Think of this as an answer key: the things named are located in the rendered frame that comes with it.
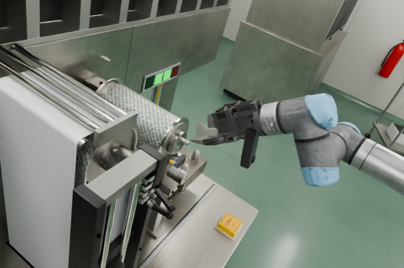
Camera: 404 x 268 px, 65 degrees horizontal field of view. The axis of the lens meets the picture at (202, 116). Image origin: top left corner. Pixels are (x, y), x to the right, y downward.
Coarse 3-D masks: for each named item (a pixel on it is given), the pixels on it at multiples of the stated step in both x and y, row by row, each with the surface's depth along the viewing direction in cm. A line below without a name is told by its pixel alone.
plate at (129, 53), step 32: (96, 32) 92; (128, 32) 104; (160, 32) 119; (192, 32) 141; (32, 64) 79; (64, 64) 88; (96, 64) 98; (128, 64) 112; (160, 64) 131; (192, 64) 157
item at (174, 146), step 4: (176, 132) 89; (180, 132) 89; (184, 132) 90; (172, 136) 88; (176, 136) 88; (180, 136) 89; (184, 136) 91; (172, 140) 88; (176, 140) 88; (168, 144) 88; (172, 144) 88; (176, 144) 89; (180, 144) 93; (168, 148) 89; (172, 148) 88; (176, 148) 91; (180, 148) 94; (172, 152) 89; (176, 152) 92
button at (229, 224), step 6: (228, 216) 116; (222, 222) 113; (228, 222) 114; (234, 222) 115; (240, 222) 115; (222, 228) 113; (228, 228) 112; (234, 228) 112; (228, 234) 112; (234, 234) 111
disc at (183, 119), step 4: (180, 120) 88; (184, 120) 91; (188, 120) 94; (172, 124) 86; (176, 124) 87; (188, 124) 95; (172, 128) 86; (188, 128) 97; (168, 132) 85; (164, 136) 85; (164, 140) 86; (160, 144) 85; (160, 148) 86; (160, 152) 87
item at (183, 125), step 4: (112, 84) 97; (116, 84) 98; (108, 88) 95; (104, 92) 94; (180, 124) 89; (184, 124) 92; (176, 128) 88; (180, 128) 91; (184, 128) 93; (172, 132) 87; (168, 136) 86; (168, 140) 87; (164, 144) 86; (164, 148) 88; (164, 152) 89; (168, 152) 92
